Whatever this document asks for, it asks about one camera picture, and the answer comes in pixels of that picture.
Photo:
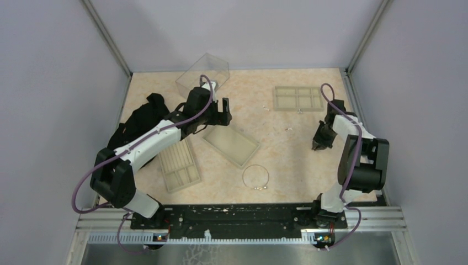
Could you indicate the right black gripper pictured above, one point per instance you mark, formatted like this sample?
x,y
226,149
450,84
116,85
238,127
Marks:
x,y
318,143

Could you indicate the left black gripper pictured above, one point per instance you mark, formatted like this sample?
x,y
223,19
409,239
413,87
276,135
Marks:
x,y
220,118

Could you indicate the clear plastic box cover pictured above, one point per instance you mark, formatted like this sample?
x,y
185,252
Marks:
x,y
215,68

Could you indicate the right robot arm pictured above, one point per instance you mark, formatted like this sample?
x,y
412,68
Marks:
x,y
363,164

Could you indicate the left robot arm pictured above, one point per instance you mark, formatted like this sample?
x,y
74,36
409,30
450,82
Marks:
x,y
113,174

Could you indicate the beige compartment tray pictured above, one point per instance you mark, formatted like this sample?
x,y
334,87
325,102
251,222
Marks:
x,y
297,99

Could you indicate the black cloth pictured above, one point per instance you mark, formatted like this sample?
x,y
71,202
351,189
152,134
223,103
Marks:
x,y
140,121

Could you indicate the beige slotted ring tray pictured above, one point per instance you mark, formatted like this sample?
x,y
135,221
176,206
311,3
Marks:
x,y
179,168

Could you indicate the white slotted cable duct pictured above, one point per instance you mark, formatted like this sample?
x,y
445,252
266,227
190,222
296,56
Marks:
x,y
151,238

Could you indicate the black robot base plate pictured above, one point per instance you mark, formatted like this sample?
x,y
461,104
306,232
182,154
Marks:
x,y
241,221

